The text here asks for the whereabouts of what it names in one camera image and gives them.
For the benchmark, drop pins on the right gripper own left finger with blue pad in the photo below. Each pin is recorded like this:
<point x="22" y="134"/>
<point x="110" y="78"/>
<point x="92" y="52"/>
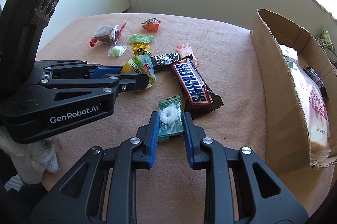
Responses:
<point x="101" y="186"/>

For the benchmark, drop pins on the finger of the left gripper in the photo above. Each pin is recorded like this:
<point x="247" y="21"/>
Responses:
<point x="102" y="69"/>
<point x="126" y="84"/>

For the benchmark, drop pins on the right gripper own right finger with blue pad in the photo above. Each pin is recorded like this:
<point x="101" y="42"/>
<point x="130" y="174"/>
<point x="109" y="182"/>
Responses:
<point x="240" y="187"/>

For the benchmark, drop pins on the clear green candy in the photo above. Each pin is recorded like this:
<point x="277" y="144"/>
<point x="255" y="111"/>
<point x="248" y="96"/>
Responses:
<point x="116" y="51"/>

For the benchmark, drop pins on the brown snack clear red wrapper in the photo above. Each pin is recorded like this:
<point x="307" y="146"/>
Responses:
<point x="107" y="34"/>

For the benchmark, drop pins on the yellow candy packet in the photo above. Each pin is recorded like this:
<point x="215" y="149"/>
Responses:
<point x="141" y="49"/>

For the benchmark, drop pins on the yellow green jelly cup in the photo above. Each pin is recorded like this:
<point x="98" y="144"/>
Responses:
<point x="141" y="64"/>

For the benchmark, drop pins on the black patterned snack bar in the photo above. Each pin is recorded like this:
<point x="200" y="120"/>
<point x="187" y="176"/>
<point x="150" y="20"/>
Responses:
<point x="160" y="62"/>

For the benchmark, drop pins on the orange red jelly cup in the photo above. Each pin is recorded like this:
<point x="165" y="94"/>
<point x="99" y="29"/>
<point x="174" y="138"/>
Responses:
<point x="151" y="25"/>

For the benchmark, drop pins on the dark green ring candy packet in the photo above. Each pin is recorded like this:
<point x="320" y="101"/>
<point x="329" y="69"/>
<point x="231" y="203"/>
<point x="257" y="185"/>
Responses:
<point x="170" y="118"/>

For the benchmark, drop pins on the pink ring candy packet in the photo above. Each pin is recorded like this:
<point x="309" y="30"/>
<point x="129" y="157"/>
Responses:
<point x="185" y="50"/>

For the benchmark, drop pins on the snickers bar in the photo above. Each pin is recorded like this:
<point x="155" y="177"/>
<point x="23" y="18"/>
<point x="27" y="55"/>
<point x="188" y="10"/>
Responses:
<point x="316" y="78"/>
<point x="199" y="98"/>

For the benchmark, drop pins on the white gloved left hand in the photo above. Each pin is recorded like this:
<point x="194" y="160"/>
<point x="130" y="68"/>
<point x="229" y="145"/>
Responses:
<point x="32" y="160"/>

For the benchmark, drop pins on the light green candy packet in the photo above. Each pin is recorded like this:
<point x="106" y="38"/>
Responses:
<point x="140" y="39"/>

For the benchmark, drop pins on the cardboard box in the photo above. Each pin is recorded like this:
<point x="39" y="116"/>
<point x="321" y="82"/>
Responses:
<point x="288" y="142"/>

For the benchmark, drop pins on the pink blanket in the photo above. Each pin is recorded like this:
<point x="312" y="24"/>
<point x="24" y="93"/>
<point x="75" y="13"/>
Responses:
<point x="170" y="192"/>

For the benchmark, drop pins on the white bread bag pink print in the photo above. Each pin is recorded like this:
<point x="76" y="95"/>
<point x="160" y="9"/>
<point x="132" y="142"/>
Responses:
<point x="312" y="104"/>

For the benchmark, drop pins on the Snickers bar in box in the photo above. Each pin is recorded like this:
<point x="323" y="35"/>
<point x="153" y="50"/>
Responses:
<point x="316" y="78"/>

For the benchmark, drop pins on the green tissue box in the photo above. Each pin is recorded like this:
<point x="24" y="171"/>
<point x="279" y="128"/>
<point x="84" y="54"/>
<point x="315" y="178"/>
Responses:
<point x="324" y="40"/>

